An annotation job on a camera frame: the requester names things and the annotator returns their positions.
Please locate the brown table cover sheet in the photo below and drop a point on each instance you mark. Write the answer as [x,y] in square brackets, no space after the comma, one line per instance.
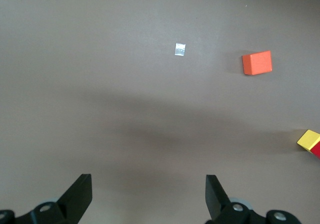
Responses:
[100,58]

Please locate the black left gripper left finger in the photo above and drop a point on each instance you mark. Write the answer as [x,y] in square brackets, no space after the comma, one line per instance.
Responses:
[77,196]

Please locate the yellow wooden cube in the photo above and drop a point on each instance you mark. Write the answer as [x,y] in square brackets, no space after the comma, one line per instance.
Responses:
[308,139]

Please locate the red wooden cube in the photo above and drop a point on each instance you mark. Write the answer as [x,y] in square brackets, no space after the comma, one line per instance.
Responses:
[316,150]

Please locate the orange wooden cube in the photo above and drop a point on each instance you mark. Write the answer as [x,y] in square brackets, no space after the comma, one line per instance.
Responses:
[258,62]

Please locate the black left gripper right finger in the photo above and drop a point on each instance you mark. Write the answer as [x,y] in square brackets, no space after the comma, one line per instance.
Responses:
[215,199]

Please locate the small clear tape piece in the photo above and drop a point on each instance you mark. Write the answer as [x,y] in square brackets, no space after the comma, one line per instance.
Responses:
[180,49]

